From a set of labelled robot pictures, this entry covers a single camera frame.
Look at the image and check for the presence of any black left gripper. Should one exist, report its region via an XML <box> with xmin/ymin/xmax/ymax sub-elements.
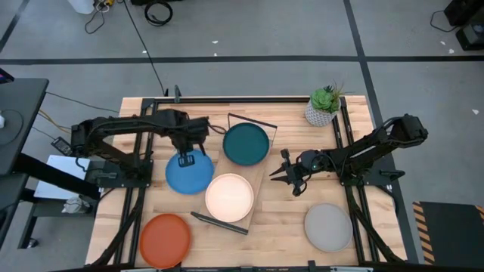
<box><xmin>172</xmin><ymin>116</ymin><xmax>211</xmax><ymax>168</ymax></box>

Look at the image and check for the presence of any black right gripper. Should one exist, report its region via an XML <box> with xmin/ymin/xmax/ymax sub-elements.
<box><xmin>268</xmin><ymin>148</ymin><xmax>323</xmax><ymax>198</ymax></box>

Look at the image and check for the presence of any blue plate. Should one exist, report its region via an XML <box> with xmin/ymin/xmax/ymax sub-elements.
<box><xmin>165</xmin><ymin>149</ymin><xmax>216</xmax><ymax>196</ymax></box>

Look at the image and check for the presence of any dark teal plate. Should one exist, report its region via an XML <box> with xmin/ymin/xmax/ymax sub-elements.
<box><xmin>222</xmin><ymin>122</ymin><xmax>271</xmax><ymax>166</ymax></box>

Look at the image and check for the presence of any peach cream plate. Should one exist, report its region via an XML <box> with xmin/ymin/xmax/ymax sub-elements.
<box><xmin>204</xmin><ymin>172</ymin><xmax>255</xmax><ymax>223</ymax></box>

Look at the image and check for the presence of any grey plate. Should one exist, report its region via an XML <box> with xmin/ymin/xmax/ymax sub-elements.
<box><xmin>304</xmin><ymin>202</ymin><xmax>354</xmax><ymax>253</ymax></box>

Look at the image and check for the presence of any succulent in white pot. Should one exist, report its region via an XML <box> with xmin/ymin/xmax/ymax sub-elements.
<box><xmin>304</xmin><ymin>81</ymin><xmax>355</xmax><ymax>128</ymax></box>

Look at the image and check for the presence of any orange plate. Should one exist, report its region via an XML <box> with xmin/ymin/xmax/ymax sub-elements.
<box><xmin>138</xmin><ymin>213</ymin><xmax>192</xmax><ymax>270</ymax></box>

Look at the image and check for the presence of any crumpled grey plastic bag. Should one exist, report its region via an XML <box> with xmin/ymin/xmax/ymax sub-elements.
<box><xmin>62</xmin><ymin>195</ymin><xmax>92</xmax><ymax>215</ymax></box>

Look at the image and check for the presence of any black power adapter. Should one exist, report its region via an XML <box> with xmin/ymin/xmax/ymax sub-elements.
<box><xmin>51</xmin><ymin>136</ymin><xmax>73</xmax><ymax>156</ymax></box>

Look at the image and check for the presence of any white board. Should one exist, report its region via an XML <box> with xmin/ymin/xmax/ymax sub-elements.
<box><xmin>33</xmin><ymin>154</ymin><xmax>92</xmax><ymax>200</ymax></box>

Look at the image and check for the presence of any black desk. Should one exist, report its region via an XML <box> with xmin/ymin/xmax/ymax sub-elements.
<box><xmin>0</xmin><ymin>77</ymin><xmax>101</xmax><ymax>250</ymax></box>

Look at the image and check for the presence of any black hazard striped platform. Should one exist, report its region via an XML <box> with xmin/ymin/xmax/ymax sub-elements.
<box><xmin>411</xmin><ymin>200</ymin><xmax>484</xmax><ymax>265</ymax></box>

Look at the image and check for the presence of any white container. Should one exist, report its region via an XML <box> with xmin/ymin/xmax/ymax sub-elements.
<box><xmin>67</xmin><ymin>0</ymin><xmax>95</xmax><ymax>15</ymax></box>

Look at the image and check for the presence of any dark screen device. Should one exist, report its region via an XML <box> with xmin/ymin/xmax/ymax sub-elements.
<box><xmin>0</xmin><ymin>67</ymin><xmax>15</xmax><ymax>85</ymax></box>

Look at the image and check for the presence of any black equipment case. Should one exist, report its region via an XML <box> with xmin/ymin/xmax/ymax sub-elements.
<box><xmin>444</xmin><ymin>0</ymin><xmax>484</xmax><ymax>52</ymax></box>

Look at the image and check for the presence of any wooden shelf black metal frame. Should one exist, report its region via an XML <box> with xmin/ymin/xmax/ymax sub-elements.
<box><xmin>191</xmin><ymin>112</ymin><xmax>279</xmax><ymax>236</ymax></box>

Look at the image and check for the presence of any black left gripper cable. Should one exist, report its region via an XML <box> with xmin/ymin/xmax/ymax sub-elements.
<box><xmin>206</xmin><ymin>123</ymin><xmax>228</xmax><ymax>136</ymax></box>

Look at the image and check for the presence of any black aluminium rig frame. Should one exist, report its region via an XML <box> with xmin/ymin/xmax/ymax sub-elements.
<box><xmin>90</xmin><ymin>96</ymin><xmax>408</xmax><ymax>272</ymax></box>

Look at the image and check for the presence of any thin black desk cable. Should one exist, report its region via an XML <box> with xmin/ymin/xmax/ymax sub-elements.
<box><xmin>45</xmin><ymin>91</ymin><xmax>120</xmax><ymax>114</ymax></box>

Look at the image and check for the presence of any long black floor cable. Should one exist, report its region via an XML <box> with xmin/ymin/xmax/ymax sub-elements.
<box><xmin>123</xmin><ymin>0</ymin><xmax>168</xmax><ymax>97</ymax></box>

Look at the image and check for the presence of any yellow orange cable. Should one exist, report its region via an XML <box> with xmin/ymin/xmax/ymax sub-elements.
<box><xmin>37</xmin><ymin>109</ymin><xmax>75</xmax><ymax>134</ymax></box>

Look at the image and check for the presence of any coiled black cable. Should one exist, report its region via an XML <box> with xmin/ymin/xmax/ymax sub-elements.
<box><xmin>143</xmin><ymin>1</ymin><xmax>174</xmax><ymax>27</ymax></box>

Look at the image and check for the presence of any looped thin black cable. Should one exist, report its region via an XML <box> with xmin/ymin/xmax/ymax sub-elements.
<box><xmin>83</xmin><ymin>2</ymin><xmax>107</xmax><ymax>35</ymax></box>

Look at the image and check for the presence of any black equipment cable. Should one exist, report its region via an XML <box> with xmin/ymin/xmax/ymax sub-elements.
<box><xmin>430</xmin><ymin>9</ymin><xmax>459</xmax><ymax>33</ymax></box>

